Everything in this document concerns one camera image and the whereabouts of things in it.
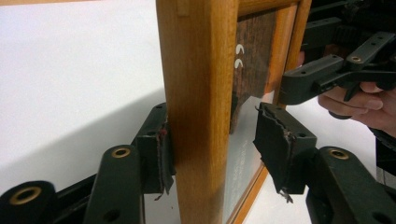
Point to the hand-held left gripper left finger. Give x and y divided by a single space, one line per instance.
154 155

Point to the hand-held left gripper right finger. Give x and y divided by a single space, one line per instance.
283 149

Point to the wooden photo frame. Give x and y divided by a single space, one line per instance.
199 109

